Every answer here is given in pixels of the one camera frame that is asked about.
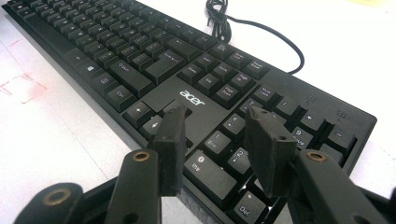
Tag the black computer keyboard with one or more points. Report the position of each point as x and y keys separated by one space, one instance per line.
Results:
x=130 y=77

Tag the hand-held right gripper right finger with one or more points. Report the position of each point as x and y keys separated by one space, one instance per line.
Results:
x=271 y=155

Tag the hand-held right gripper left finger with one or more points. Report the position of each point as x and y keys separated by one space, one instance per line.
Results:
x=171 y=155

